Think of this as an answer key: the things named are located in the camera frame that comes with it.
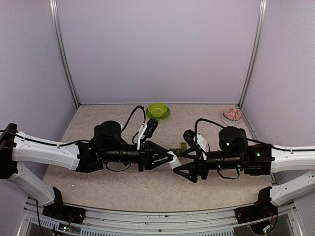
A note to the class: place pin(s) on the right aluminium frame post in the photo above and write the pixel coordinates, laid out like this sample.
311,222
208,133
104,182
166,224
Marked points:
254,53

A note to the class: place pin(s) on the red patterned ceramic bowl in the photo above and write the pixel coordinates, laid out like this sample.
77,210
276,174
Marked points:
231,116

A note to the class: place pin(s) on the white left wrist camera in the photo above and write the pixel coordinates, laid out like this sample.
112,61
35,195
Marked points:
146,131

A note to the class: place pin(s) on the green weekly pill organizer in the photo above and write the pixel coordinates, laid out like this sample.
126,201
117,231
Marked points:
179,150

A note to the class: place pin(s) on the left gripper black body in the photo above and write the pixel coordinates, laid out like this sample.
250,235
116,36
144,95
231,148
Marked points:
143,161

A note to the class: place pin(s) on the aluminium frame post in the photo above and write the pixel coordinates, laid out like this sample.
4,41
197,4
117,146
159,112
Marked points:
254,53
61,47

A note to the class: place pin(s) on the left aluminium frame post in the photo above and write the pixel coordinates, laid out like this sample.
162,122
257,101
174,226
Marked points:
61,47

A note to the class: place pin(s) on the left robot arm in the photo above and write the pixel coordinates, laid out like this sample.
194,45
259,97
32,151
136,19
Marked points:
83,156

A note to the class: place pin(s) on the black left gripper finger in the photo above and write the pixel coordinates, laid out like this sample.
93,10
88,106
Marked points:
159,160
155,147

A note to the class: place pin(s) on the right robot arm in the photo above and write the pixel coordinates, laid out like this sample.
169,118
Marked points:
260,159

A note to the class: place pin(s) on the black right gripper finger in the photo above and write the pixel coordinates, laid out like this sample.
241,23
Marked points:
190,152
187,171

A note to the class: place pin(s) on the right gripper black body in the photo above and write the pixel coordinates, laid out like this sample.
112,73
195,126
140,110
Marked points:
201,165

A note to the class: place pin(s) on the green bowl with saucer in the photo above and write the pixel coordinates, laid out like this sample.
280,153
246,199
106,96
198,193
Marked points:
158,111

